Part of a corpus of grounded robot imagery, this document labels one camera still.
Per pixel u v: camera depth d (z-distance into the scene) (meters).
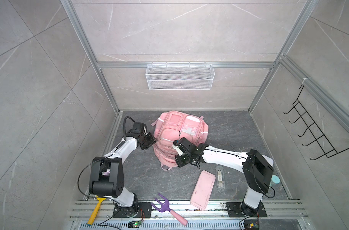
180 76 1.00
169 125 1.03
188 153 0.66
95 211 0.72
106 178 0.44
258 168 0.49
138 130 0.72
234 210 0.73
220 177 0.84
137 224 0.69
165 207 0.75
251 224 0.70
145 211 0.73
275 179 0.75
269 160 0.88
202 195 0.77
